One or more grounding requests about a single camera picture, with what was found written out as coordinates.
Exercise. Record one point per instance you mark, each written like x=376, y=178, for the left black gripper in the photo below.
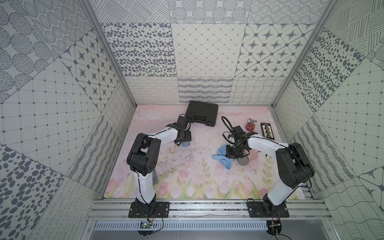
x=181, y=136

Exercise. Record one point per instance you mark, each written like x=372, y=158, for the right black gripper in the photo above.
x=229, y=154

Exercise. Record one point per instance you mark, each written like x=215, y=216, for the grey felt eyeglass case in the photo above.
x=243, y=161

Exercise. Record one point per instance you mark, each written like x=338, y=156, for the blue microfiber cloth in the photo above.
x=222, y=158

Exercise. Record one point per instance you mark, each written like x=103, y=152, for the dark grey eyeglass case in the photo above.
x=155, y=177

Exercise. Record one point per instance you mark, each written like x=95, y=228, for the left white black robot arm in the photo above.
x=144, y=154

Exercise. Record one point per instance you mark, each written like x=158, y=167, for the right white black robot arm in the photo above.
x=294, y=166

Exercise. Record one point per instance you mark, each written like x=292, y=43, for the black plastic tool case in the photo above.
x=202, y=112

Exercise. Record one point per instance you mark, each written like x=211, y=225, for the red valve handwheel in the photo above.
x=250, y=127

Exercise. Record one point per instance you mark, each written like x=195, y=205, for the black box with brass parts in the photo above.
x=267, y=131

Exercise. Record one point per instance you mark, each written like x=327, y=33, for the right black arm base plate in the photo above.
x=266, y=210

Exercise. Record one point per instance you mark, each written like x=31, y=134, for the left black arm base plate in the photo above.
x=152, y=210

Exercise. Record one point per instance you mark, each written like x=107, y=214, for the white slotted cable duct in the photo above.
x=188, y=225

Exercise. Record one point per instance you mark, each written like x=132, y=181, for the aluminium mounting rail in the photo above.
x=118, y=209

